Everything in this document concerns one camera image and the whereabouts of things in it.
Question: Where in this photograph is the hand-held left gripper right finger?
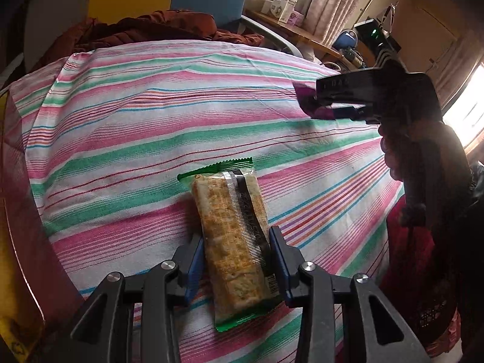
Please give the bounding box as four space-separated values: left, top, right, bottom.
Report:
269 226 432 363

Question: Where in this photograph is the white box with blue label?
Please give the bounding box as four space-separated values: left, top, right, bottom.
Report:
277 0 299 21

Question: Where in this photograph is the maroon blanket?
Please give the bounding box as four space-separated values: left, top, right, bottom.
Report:
30 9 265 72

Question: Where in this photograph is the gold tin box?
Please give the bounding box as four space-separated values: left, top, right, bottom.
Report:
0 83 89 363

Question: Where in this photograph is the blue round object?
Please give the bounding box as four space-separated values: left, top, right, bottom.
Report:
335 29 359 51

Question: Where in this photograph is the green cracker packet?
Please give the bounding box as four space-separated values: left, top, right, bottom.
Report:
177 158 282 332

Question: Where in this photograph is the purple packet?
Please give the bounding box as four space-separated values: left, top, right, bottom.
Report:
294 83 335 120

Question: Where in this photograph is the patterned pink curtain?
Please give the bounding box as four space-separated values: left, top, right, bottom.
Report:
302 0 382 46

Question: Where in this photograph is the striped bedsheet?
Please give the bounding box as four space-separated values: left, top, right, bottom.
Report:
0 40 405 363

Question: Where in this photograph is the beige cabinet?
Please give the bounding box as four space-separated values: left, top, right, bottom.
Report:
389 0 484 95

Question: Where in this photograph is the person's right hand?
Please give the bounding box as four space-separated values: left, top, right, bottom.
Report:
377 124 410 183

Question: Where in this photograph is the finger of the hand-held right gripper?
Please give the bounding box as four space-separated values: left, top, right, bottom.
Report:
316 69 382 101
314 100 379 122

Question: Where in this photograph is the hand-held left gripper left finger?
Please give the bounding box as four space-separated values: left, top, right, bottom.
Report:
70 234 205 363

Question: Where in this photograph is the wooden desk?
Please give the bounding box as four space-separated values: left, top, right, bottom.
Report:
244 8 345 69

